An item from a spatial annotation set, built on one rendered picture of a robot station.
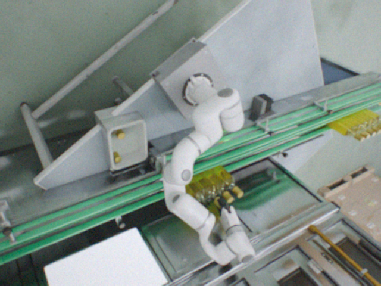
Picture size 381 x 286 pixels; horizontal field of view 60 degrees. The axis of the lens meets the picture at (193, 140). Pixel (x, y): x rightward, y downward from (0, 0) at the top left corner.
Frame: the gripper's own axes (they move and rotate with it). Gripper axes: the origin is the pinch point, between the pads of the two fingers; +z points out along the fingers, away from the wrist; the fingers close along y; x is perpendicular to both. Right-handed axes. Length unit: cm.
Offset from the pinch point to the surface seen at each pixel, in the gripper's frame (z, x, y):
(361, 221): 123, -274, -241
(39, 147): 49, 77, 12
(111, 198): 12.5, 47.2, 4.6
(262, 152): 34, -38, -4
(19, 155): 80, 95, -14
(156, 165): 22.4, 24.5, 10.5
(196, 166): 21.2, 5.2, 6.4
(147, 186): 15.5, 30.3, 4.6
